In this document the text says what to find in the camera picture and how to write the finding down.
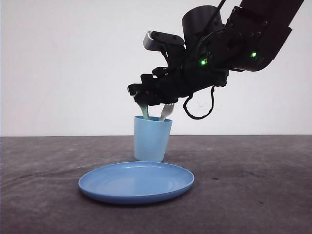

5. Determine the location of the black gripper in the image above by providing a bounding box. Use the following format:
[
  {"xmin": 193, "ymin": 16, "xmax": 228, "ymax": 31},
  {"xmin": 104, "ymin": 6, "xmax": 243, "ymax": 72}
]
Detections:
[{"xmin": 128, "ymin": 45, "xmax": 228, "ymax": 106}]

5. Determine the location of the white plastic fork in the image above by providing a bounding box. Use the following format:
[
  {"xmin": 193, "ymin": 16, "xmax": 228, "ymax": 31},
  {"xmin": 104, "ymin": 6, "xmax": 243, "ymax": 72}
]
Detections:
[{"xmin": 158, "ymin": 103, "xmax": 175, "ymax": 121}]

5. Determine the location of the mint green plastic spoon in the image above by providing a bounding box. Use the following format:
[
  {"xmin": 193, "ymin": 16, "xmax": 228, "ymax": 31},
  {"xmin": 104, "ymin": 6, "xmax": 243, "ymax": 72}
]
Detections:
[{"xmin": 138, "ymin": 103, "xmax": 150, "ymax": 120}]

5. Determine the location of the light blue plastic cup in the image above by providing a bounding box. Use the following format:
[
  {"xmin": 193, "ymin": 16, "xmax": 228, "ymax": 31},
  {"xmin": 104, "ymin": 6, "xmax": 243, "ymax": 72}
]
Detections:
[{"xmin": 134, "ymin": 116, "xmax": 173, "ymax": 162}]

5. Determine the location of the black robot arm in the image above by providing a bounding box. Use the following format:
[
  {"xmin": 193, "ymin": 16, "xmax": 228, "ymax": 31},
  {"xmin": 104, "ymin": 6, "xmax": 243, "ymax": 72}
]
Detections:
[{"xmin": 128, "ymin": 0, "xmax": 302, "ymax": 106}]

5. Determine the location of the blue plastic plate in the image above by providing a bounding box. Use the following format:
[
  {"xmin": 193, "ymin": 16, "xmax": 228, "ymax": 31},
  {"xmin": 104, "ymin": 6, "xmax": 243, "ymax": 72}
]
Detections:
[{"xmin": 78, "ymin": 161, "xmax": 195, "ymax": 205}]

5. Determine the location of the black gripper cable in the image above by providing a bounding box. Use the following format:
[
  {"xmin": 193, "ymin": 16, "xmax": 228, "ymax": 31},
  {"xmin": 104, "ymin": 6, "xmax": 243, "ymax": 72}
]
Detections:
[{"xmin": 182, "ymin": 84, "xmax": 226, "ymax": 120}]

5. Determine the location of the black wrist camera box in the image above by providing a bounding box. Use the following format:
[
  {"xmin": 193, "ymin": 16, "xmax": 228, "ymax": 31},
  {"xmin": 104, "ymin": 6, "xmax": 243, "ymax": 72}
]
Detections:
[{"xmin": 143, "ymin": 31, "xmax": 185, "ymax": 52}]

